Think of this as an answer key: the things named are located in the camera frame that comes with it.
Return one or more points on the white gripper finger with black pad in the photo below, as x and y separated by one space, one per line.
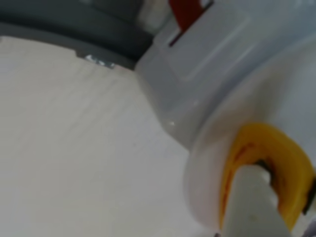
311 195

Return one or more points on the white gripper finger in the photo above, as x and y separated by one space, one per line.
249 205

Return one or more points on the yellow egg sushi toy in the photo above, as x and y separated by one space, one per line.
284 153

